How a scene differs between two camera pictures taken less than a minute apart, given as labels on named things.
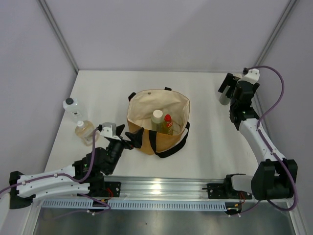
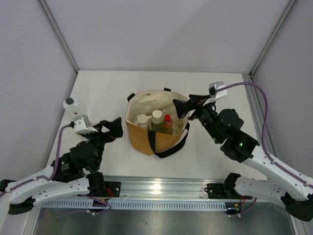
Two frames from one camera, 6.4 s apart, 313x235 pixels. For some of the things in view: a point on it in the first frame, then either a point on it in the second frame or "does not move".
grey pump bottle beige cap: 224,100 → 142,119
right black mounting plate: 225,191 does not move
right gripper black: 230,80 → 182,107
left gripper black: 136,138 → 115,130
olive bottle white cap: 157,120 does not move
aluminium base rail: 165,186 does not move
